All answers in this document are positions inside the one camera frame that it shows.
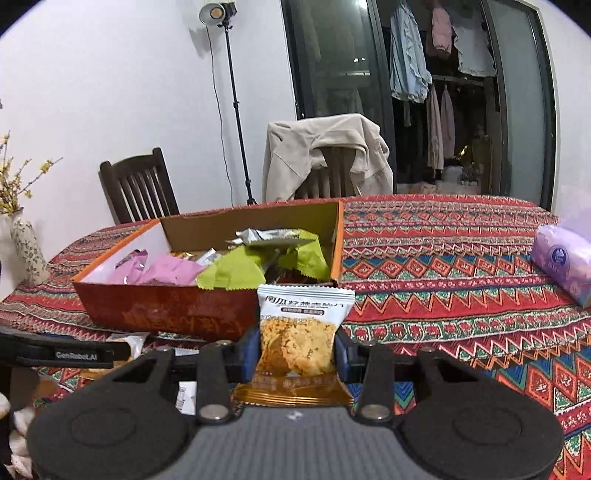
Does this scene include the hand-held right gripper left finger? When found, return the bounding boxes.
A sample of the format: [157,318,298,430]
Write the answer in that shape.
[108,328,260,425]

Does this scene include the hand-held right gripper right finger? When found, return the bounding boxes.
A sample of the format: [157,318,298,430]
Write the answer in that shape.
[335,331,482,426]

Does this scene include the green snack packet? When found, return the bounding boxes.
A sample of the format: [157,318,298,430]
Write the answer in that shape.
[196,249,267,291]
[276,231,332,280]

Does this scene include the orange cardboard box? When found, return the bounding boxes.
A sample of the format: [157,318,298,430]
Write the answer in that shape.
[72,199,345,342]

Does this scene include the pink snack packet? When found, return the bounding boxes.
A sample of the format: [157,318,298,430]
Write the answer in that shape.
[108,249,148,284]
[139,253,208,287]

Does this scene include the person's left forearm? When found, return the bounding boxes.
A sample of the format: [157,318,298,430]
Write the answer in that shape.
[0,367,61,469]

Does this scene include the white labelled snack packet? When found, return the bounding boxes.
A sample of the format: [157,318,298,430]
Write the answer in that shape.
[178,384,199,415]

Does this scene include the floral ceramic vase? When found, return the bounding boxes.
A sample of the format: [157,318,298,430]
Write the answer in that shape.
[10,208,51,286]

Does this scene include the silver snack packet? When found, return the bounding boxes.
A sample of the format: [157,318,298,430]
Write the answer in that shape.
[226,228,301,247]

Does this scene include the yellow flower branches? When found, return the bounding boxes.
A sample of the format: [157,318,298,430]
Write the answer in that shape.
[0,131,63,215]

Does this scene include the brown wooden chair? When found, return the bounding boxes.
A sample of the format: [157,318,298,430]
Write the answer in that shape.
[295,148,358,199]

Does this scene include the dark wooden chair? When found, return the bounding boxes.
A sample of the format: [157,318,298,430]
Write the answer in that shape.
[99,148,181,224]

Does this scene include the beige jacket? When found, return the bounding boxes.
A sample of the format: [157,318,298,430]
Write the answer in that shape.
[263,113,394,204]

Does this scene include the purple tissue pack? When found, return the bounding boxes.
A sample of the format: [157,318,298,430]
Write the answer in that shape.
[530,215,591,308]

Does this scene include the pale hanging clothes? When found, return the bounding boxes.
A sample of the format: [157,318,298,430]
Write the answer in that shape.
[427,85,458,171]

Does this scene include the black light stand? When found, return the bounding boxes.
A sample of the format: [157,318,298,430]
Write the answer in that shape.
[198,2,259,206]

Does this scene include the light blue hanging shirt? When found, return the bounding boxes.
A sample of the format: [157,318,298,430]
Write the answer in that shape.
[390,2,432,102]

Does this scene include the white hanging garment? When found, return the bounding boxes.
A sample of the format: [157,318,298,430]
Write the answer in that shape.
[455,9,497,77]

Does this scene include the pink hanging garment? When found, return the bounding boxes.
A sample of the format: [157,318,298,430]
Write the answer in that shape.
[425,0,455,58]

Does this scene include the black lamp cable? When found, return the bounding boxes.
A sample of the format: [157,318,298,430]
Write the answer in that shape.
[210,23,234,204]

